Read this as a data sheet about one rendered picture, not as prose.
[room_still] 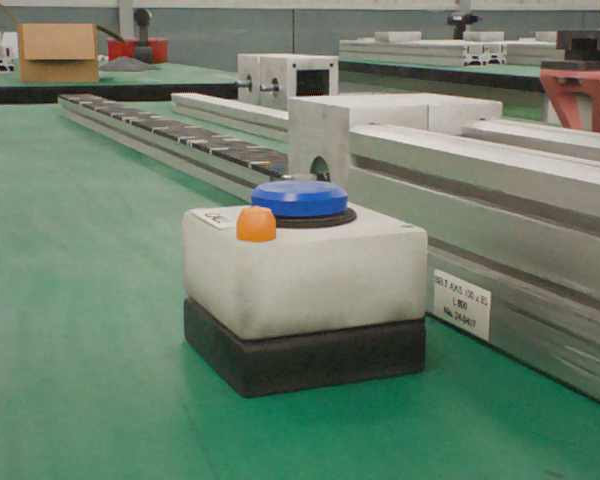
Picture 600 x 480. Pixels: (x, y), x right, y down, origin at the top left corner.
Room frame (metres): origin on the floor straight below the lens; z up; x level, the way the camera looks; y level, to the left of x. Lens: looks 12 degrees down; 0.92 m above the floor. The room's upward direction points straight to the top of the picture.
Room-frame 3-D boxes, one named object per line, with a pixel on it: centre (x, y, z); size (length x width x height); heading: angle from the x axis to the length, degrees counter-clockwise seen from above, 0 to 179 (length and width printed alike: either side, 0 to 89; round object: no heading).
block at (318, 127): (0.60, -0.05, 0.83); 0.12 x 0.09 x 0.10; 113
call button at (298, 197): (0.40, 0.00, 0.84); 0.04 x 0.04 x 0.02
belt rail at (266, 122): (1.26, 0.01, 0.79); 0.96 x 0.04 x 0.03; 23
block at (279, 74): (1.59, 0.01, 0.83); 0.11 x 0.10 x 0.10; 117
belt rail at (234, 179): (1.19, 0.19, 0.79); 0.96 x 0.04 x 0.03; 23
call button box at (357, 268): (0.41, -0.01, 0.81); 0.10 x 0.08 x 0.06; 113
